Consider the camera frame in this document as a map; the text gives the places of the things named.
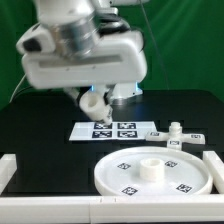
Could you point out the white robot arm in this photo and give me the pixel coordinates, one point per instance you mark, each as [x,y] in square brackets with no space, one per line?
[84,43]

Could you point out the white fence block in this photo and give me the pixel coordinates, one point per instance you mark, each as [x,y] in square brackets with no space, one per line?
[216,167]
[8,166]

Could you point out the white front fence rail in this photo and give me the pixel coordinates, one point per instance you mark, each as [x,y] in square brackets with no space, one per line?
[111,209]

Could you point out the white round table top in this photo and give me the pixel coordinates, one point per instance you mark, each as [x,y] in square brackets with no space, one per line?
[151,171]

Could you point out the white left fence block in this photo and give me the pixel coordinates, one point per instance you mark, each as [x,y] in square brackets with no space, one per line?
[8,166]

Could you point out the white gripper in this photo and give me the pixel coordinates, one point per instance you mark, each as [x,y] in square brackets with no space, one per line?
[117,58]

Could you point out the white right fence block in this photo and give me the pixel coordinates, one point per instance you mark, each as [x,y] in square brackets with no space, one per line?
[216,167]

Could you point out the white marker tag board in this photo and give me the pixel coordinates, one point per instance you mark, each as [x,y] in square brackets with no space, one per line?
[87,131]

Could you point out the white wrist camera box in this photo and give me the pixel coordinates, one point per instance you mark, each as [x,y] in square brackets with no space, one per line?
[36,39]

